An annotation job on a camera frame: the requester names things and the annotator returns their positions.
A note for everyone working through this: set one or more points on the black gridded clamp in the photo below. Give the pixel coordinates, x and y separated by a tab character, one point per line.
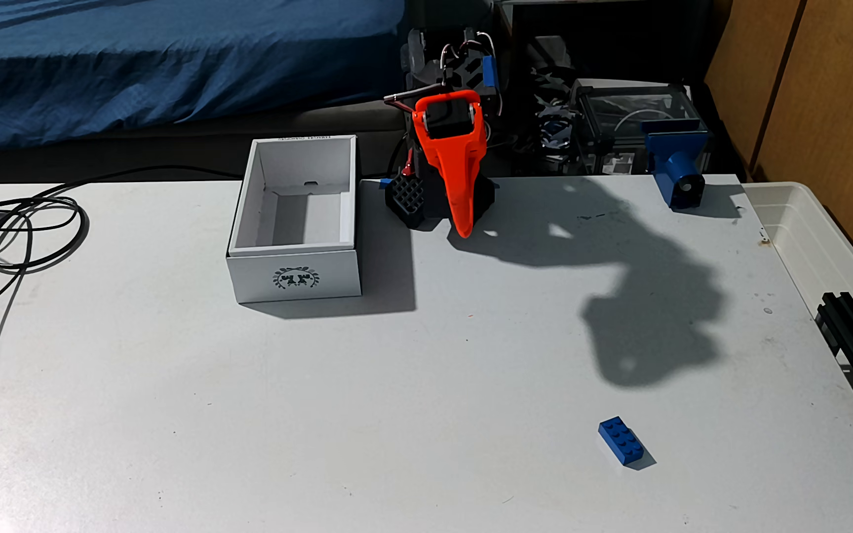
406	198

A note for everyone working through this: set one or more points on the blue printed mount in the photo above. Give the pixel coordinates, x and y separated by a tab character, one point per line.
674	166

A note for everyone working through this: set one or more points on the white plastic bin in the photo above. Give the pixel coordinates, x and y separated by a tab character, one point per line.
804	229

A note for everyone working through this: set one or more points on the blue bed sheet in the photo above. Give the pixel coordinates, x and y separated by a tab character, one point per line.
138	66

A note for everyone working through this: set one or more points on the brown wooden wardrobe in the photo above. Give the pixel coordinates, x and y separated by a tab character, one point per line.
826	96

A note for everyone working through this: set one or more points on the white cardboard box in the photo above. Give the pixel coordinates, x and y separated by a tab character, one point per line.
295	277

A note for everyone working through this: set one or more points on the blue toy brick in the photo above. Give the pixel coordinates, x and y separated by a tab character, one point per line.
622	441

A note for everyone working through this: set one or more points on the grey bed base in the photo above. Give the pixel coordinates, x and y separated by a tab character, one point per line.
249	140

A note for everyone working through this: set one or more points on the transparent enclosure black frame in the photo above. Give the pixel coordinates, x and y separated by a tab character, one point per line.
619	111

